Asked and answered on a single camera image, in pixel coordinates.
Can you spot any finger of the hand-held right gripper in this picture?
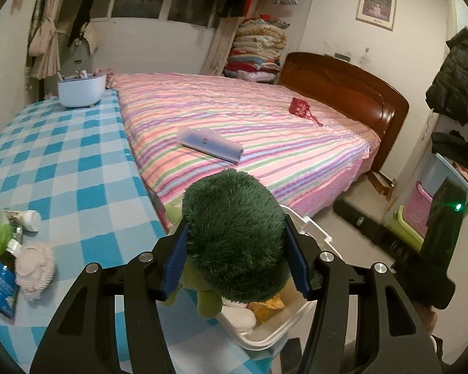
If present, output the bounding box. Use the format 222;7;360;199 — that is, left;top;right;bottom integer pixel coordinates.
333;199;426;258

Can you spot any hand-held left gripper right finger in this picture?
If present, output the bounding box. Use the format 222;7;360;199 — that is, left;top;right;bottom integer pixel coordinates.
283;214;443;374

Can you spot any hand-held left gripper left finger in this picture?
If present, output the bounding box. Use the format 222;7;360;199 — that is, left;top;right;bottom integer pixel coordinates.
30;218;190;374

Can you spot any green plush toy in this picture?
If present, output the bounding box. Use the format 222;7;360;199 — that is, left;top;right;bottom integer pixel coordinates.
166;168;293;318

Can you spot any white plastic bin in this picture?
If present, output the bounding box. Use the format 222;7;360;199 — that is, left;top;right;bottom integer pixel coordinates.
218;203;344;351

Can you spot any small printed bottle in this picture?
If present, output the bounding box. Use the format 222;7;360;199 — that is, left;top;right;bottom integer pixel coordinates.
6;209;42;234

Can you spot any person's right forearm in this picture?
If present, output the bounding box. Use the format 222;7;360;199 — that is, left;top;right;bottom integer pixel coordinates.
415;304;457;374

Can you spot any green plastic basin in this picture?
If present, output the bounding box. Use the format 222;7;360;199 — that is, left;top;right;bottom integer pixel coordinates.
392;204;427;248

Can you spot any pink plastic basket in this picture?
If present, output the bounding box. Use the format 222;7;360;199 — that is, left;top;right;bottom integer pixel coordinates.
403;183;433;234

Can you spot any light blue plastic box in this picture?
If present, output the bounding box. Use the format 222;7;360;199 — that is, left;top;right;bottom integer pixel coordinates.
421;152;468;203

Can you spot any dark folded cloth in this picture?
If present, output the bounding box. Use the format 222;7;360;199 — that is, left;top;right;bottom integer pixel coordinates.
431;130;468;164

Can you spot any grey folded pouch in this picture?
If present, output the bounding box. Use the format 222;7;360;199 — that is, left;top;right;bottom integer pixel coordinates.
177;127;244;164

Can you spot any bed with pink striped sheet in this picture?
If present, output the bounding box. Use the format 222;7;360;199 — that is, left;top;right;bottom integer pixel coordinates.
107;72;383;228

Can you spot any cream lace fuzzy pad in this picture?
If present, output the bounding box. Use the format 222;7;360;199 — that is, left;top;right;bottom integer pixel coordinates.
15;242;56;301

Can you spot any red tasselled pouch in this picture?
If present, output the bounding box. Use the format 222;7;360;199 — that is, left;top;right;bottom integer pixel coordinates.
289;97;324;127

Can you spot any brown wooden headboard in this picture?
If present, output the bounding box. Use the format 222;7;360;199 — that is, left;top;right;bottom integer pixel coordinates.
277;52;410;203

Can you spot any black jacket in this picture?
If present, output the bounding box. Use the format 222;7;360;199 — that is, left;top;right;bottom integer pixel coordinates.
425;29;468;125

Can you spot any blue packet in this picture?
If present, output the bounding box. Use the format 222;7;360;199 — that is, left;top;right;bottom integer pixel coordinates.
0;259;18;316

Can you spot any white round bowl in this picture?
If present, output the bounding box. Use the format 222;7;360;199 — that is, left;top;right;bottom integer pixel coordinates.
58;74;107;108

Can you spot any cluster of small cosmetic items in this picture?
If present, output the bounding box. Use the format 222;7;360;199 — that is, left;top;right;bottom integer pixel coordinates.
56;69;102;82

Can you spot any stack of folded quilts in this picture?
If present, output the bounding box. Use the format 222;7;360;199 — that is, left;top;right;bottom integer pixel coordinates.
222;16;289;84

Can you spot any beige striped curtain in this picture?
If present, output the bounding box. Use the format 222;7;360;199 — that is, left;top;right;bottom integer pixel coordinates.
203;17;242;76

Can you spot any white appliance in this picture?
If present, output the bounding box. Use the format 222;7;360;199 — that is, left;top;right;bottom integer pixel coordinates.
60;21;100;76

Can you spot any black hanging garment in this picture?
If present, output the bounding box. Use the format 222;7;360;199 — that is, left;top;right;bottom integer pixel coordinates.
68;0;92;45

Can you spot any beige tied curtain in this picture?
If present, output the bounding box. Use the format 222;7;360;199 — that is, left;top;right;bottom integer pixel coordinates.
27;0;69;80

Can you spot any framed wall picture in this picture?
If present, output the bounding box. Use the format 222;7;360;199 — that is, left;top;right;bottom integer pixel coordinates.
355;0;397;32

